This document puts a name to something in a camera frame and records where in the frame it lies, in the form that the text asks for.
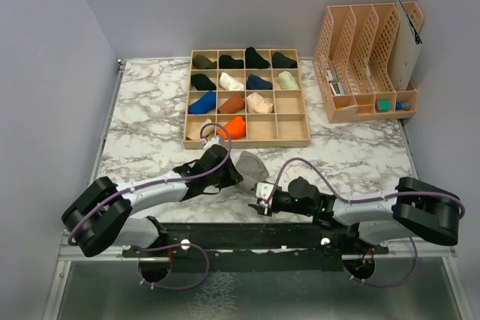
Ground grey underwear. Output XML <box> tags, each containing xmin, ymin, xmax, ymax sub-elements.
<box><xmin>235</xmin><ymin>151</ymin><xmax>270</xmax><ymax>183</ymax></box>

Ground beige boxer underwear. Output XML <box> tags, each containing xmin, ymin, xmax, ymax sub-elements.
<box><xmin>246</xmin><ymin>92</ymin><xmax>274</xmax><ymax>114</ymax></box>

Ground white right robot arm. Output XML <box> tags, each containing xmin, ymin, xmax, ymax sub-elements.
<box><xmin>251</xmin><ymin>177</ymin><xmax>461</xmax><ymax>253</ymax></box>

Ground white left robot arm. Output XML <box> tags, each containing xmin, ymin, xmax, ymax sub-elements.
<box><xmin>61</xmin><ymin>143</ymin><xmax>243</xmax><ymax>257</ymax></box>

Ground beige rolled cloth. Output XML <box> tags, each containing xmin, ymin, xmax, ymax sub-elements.
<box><xmin>186</xmin><ymin>118</ymin><xmax>215</xmax><ymax>142</ymax></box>

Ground orange rolled cloth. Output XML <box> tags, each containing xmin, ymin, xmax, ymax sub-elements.
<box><xmin>217</xmin><ymin>115</ymin><xmax>247</xmax><ymax>140</ymax></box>

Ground blue rolled cloth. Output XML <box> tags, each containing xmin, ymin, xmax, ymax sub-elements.
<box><xmin>187</xmin><ymin>91</ymin><xmax>217</xmax><ymax>115</ymax></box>

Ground brown rolled cloth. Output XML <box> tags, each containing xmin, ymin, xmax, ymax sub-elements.
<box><xmin>218</xmin><ymin>94</ymin><xmax>245</xmax><ymax>114</ymax></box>

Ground black rolled cloth left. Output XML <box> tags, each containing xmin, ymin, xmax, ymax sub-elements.
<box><xmin>190</xmin><ymin>73</ymin><xmax>217</xmax><ymax>91</ymax></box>

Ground black rolled cloth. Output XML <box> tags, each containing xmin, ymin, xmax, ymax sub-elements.
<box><xmin>244</xmin><ymin>46</ymin><xmax>270</xmax><ymax>69</ymax></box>
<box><xmin>190</xmin><ymin>73</ymin><xmax>217</xmax><ymax>91</ymax></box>
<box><xmin>218</xmin><ymin>54</ymin><xmax>245</xmax><ymax>69</ymax></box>

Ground white rolled cloth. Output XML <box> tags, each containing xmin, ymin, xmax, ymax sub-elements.
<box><xmin>218</xmin><ymin>72</ymin><xmax>245</xmax><ymax>91</ymax></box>

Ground wooden compartment tray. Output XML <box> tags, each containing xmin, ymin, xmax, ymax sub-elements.
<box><xmin>183</xmin><ymin>48</ymin><xmax>311</xmax><ymax>149</ymax></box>

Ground navy rolled cloth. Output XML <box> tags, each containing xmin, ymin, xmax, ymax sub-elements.
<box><xmin>246</xmin><ymin>74</ymin><xmax>273</xmax><ymax>90</ymax></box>

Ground olive green rolled cloth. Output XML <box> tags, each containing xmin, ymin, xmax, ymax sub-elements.
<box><xmin>192</xmin><ymin>54</ymin><xmax>217</xmax><ymax>70</ymax></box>

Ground pale green rolled cloth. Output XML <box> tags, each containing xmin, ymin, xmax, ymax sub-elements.
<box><xmin>278</xmin><ymin>71</ymin><xmax>299</xmax><ymax>90</ymax></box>

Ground cards in rack slot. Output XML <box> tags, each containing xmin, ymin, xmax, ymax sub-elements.
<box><xmin>325</xmin><ymin>65</ymin><xmax>358</xmax><ymax>109</ymax></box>

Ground dark green rolled cloth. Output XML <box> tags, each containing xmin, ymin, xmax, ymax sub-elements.
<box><xmin>271</xmin><ymin>52</ymin><xmax>298</xmax><ymax>69</ymax></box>

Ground blue grey cylinder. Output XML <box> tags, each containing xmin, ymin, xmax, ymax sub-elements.
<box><xmin>395</xmin><ymin>101</ymin><xmax>412</xmax><ymax>111</ymax></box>

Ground pink file organizer rack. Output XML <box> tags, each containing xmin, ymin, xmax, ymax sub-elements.
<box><xmin>313</xmin><ymin>3</ymin><xmax>418</xmax><ymax>123</ymax></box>

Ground grey folder in rack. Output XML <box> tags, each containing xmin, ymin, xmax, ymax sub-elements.
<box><xmin>388</xmin><ymin>0</ymin><xmax>424</xmax><ymax>91</ymax></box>

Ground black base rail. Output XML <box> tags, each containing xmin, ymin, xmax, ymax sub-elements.
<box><xmin>127</xmin><ymin>223</ymin><xmax>371</xmax><ymax>273</ymax></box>

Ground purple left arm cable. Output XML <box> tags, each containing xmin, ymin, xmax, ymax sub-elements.
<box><xmin>67</xmin><ymin>121</ymin><xmax>233</xmax><ymax>292</ymax></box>

